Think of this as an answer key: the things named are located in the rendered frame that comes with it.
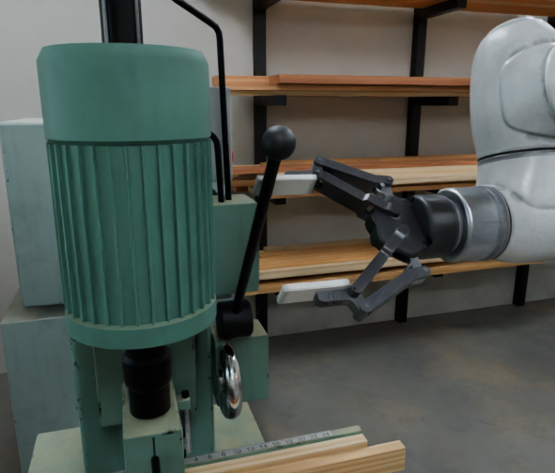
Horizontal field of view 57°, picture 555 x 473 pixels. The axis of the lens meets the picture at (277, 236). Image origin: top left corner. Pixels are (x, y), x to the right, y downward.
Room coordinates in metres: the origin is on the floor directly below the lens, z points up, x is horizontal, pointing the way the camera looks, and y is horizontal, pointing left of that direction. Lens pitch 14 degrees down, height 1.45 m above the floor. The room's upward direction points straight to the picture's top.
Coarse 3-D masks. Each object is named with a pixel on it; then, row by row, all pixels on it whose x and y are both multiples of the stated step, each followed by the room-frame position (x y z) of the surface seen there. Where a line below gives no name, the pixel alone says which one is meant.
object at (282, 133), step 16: (272, 128) 0.51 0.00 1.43; (272, 144) 0.50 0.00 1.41; (288, 144) 0.50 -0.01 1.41; (272, 160) 0.52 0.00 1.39; (272, 176) 0.54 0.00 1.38; (256, 208) 0.57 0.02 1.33; (256, 224) 0.59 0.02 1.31; (256, 240) 0.61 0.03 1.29; (240, 272) 0.66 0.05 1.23; (240, 288) 0.68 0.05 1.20; (224, 304) 0.74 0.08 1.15; (240, 304) 0.71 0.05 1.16; (224, 320) 0.72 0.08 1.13; (240, 320) 0.72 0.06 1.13; (224, 336) 0.72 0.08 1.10; (240, 336) 0.73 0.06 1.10
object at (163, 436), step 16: (128, 400) 0.60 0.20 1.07; (176, 400) 0.60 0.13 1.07; (128, 416) 0.56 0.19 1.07; (160, 416) 0.56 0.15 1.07; (176, 416) 0.56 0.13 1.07; (128, 432) 0.53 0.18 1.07; (144, 432) 0.53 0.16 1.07; (160, 432) 0.53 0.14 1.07; (176, 432) 0.53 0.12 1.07; (128, 448) 0.52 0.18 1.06; (144, 448) 0.52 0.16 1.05; (160, 448) 0.53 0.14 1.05; (176, 448) 0.53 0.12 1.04; (128, 464) 0.52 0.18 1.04; (144, 464) 0.52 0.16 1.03; (160, 464) 0.53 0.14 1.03; (176, 464) 0.53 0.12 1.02
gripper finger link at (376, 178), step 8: (320, 160) 0.60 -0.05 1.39; (328, 160) 0.60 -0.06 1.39; (328, 168) 0.60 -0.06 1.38; (336, 168) 0.60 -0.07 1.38; (344, 168) 0.60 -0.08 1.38; (352, 168) 0.60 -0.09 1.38; (336, 176) 0.60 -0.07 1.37; (344, 176) 0.60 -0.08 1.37; (352, 176) 0.60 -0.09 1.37; (360, 176) 0.59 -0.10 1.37; (368, 176) 0.60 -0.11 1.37; (376, 176) 0.60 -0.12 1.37; (384, 176) 0.60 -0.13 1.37; (352, 184) 0.60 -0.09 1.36; (360, 184) 0.60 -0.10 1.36; (368, 184) 0.60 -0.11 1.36; (376, 184) 0.59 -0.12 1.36; (368, 192) 0.61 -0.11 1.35
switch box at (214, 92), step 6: (210, 90) 0.87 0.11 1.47; (216, 90) 0.87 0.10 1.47; (228, 90) 0.88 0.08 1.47; (210, 96) 0.87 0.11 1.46; (216, 96) 0.87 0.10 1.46; (228, 96) 0.88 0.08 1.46; (210, 102) 0.87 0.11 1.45; (216, 102) 0.87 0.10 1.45; (228, 102) 0.88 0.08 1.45; (210, 108) 0.87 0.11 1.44; (216, 108) 0.87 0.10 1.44; (228, 108) 0.88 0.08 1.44; (210, 114) 0.87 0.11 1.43; (216, 114) 0.87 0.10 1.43; (228, 114) 0.88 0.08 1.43; (210, 120) 0.87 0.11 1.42; (216, 120) 0.87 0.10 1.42; (228, 120) 0.88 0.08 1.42; (210, 126) 0.87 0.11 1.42; (216, 126) 0.87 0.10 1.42; (228, 126) 0.88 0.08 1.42; (216, 132) 0.87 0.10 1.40; (228, 132) 0.88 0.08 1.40; (222, 138) 0.88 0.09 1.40; (228, 138) 0.88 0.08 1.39; (222, 144) 0.88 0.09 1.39; (222, 150) 0.88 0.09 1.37; (222, 156) 0.88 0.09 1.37; (222, 162) 0.88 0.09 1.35; (216, 180) 0.87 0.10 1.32
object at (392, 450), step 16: (368, 448) 0.67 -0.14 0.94; (384, 448) 0.67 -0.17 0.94; (400, 448) 0.67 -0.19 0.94; (288, 464) 0.63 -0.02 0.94; (304, 464) 0.63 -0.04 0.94; (320, 464) 0.63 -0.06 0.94; (336, 464) 0.64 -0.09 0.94; (352, 464) 0.65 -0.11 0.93; (368, 464) 0.65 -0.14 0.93; (384, 464) 0.66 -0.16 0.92; (400, 464) 0.67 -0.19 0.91
